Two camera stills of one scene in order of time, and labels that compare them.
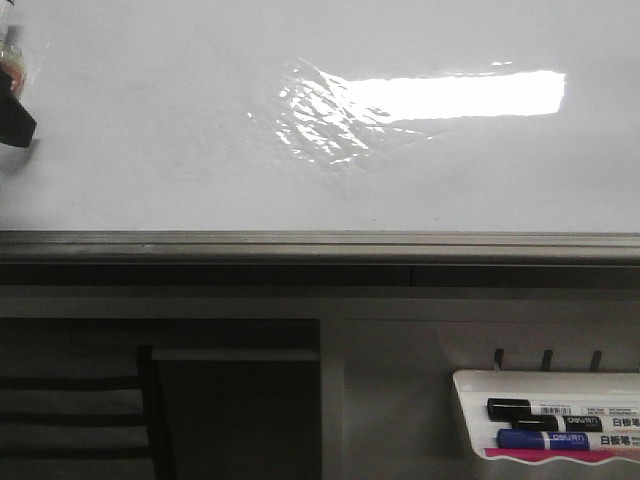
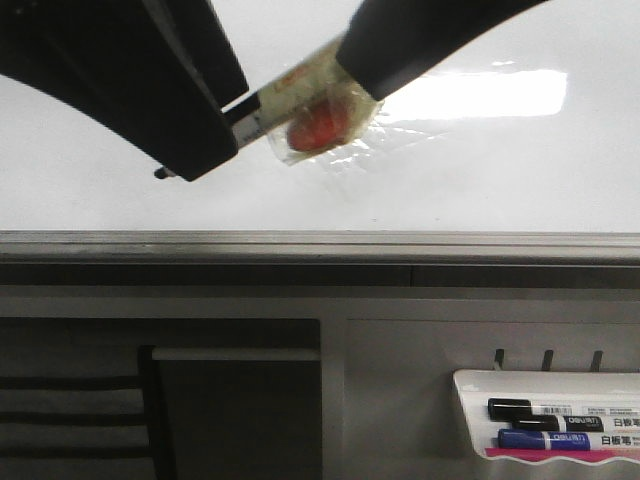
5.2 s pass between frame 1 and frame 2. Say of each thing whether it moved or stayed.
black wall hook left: stayed
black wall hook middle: stayed
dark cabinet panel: stayed
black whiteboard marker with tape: moved
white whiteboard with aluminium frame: stayed
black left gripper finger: moved
